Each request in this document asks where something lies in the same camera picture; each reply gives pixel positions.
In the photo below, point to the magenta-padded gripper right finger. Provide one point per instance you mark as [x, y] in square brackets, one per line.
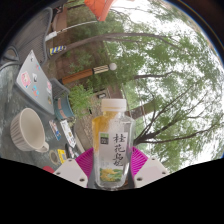
[151, 170]

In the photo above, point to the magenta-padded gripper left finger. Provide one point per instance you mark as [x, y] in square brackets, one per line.
[68, 171]

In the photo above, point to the clear drink bottle white cap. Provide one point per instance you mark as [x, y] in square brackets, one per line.
[113, 146]

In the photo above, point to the yellow sticker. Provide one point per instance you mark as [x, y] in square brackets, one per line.
[61, 156]

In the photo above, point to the tall forked tree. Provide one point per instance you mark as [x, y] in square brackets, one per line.
[150, 136]

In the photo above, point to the white printed card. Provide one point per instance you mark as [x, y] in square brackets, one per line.
[68, 133]

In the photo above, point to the colourful printed card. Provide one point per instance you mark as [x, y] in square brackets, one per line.
[55, 130]

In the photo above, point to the white ribbed mug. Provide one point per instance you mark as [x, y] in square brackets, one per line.
[23, 131]

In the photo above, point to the potted plant in teal pot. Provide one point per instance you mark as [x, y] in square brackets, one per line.
[63, 108]

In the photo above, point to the silver laptop with stickers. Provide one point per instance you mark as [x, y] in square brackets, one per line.
[33, 80]

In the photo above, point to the blue yellow striped bollard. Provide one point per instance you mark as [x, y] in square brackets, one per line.
[57, 50]

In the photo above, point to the leaning slender tree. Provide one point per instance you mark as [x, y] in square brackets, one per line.
[133, 34]

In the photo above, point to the orange canopy with white pole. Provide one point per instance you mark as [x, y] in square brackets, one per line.
[98, 8]

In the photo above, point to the globe-topped wooden lamp post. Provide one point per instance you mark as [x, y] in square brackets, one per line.
[80, 75]

